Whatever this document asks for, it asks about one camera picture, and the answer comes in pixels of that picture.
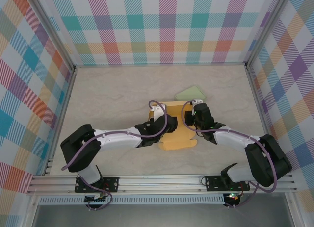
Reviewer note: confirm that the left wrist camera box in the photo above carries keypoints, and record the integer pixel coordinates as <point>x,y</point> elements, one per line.
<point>157,111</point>

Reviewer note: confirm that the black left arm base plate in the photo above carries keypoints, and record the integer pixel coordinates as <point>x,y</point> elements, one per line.
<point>112,184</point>

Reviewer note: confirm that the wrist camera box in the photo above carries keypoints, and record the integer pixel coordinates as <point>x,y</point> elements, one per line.
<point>197,101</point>
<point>157,111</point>

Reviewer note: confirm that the aluminium side floor rail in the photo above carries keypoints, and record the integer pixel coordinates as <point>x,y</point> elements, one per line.
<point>62,114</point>
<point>262,114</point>

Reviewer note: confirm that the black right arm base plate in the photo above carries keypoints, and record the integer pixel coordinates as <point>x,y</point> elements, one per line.
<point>213,183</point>

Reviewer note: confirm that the small circuit board with LED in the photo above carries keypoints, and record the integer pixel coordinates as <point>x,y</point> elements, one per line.
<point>233,197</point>

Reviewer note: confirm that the green paper box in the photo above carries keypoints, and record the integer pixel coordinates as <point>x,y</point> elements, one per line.
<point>191,92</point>

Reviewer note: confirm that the orange paper box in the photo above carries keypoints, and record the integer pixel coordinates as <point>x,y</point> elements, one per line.
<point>176,141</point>

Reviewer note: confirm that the wide aluminium base rail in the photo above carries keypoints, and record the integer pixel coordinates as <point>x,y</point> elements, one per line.
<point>159,184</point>

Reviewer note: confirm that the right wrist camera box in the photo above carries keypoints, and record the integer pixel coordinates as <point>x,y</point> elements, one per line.
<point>197,101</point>

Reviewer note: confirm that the thin aluminium floor rail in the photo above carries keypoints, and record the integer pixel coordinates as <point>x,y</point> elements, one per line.
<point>159,65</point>

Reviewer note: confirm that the aluminium frame post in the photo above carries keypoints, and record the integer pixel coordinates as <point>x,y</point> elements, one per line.
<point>266,28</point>
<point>52,31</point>

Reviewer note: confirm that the grey metal sheet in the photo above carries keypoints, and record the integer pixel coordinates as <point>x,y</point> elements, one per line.
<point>159,216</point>

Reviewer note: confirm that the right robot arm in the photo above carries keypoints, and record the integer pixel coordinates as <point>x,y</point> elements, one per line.
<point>233,138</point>

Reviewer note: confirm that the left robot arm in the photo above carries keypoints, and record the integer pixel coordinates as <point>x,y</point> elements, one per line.
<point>117,138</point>

